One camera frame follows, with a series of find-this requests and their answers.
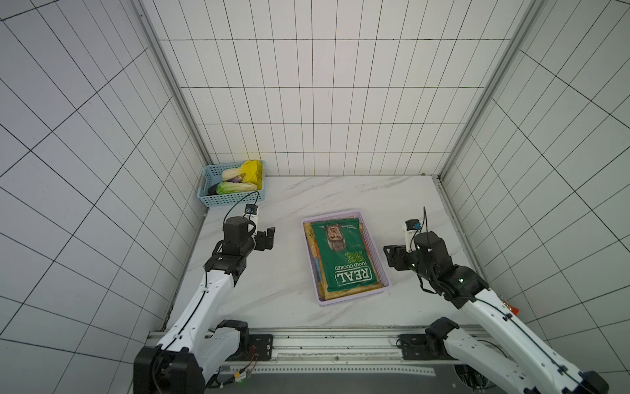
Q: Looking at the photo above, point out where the brown orange chips bag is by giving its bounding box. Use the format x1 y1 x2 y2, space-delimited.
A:
304 218 386 302

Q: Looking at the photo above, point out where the green REAL chips bag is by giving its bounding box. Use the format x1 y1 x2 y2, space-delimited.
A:
309 217 382 300

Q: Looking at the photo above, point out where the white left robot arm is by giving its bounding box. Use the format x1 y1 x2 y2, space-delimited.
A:
132 213 275 393

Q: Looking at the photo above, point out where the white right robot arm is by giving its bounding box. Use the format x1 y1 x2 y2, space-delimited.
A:
383 231 610 393

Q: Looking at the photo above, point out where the blue plastic basket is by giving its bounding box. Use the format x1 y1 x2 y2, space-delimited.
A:
197 161 266 207

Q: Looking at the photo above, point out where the purple plastic basket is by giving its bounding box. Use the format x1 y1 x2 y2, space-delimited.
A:
301 208 391 307

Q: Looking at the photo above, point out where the yellow snack bag in basket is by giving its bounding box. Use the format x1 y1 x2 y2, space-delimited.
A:
240 160 263 190

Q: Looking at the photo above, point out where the small red snack bag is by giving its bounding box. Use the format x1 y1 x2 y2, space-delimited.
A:
505 303 519 316

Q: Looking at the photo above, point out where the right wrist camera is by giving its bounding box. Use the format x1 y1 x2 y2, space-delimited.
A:
405 219 423 253

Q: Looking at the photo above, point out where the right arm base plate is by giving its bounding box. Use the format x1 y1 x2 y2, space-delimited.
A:
396 334 443 361

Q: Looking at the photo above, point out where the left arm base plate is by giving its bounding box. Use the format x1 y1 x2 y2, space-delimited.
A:
228 334 274 361

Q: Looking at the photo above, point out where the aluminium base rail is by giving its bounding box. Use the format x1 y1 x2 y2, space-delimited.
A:
218 327 463 380

